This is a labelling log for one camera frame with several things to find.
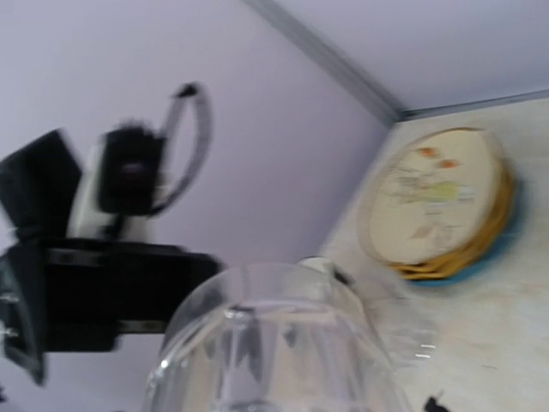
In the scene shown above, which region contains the left aluminium frame post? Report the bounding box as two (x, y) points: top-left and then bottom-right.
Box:
(244, 0), (407, 125)

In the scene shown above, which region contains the blue polka dot plate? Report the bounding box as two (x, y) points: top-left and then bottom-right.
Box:
(407, 177), (528, 288)

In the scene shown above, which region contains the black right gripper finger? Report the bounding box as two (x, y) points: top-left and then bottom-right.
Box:
(423, 391), (449, 412)

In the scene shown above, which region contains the cream bird pattern plate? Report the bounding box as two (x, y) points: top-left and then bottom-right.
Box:
(357, 128), (504, 264)

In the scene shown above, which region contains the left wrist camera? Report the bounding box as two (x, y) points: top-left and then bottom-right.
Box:
(70, 83), (214, 239)

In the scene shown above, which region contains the clear glass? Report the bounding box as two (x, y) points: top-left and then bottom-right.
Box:
(142, 258), (410, 412)
(357, 273), (437, 368)

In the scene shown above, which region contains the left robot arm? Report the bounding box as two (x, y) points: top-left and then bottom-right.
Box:
(1, 130), (221, 385)

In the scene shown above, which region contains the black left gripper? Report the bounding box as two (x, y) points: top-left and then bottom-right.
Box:
(1, 239), (222, 385)

